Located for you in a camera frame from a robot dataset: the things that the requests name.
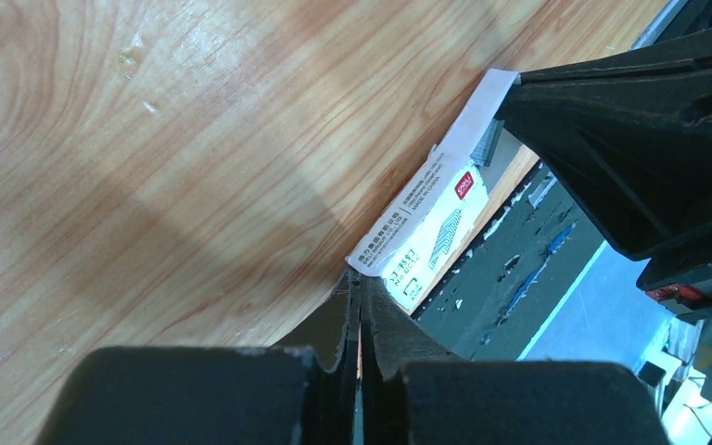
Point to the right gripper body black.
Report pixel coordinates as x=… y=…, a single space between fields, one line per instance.
x=681 y=280

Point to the staple box with red mark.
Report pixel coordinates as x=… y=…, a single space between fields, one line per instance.
x=420 y=229

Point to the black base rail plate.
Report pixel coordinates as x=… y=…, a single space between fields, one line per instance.
x=499 y=292

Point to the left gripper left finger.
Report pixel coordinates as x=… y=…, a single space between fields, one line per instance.
x=300 y=390

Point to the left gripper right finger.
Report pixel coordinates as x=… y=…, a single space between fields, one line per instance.
x=416 y=391

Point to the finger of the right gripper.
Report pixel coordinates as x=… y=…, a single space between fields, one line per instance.
x=629 y=137

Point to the small grey staple box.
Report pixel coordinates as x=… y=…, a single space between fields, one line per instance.
x=477 y=135

